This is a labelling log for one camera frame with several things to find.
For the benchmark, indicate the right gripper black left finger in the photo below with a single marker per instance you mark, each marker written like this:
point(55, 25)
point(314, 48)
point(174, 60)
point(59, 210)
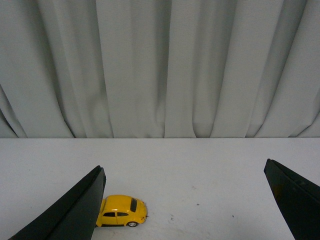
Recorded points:
point(73, 216)

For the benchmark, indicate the yellow beetle toy car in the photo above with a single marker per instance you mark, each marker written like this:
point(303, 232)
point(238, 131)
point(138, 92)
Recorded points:
point(120, 211)

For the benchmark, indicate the white pleated curtain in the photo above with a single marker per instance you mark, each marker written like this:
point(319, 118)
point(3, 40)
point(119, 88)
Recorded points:
point(159, 68)

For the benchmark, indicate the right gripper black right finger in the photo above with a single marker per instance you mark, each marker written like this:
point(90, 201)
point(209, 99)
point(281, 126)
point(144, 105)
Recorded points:
point(297, 198)

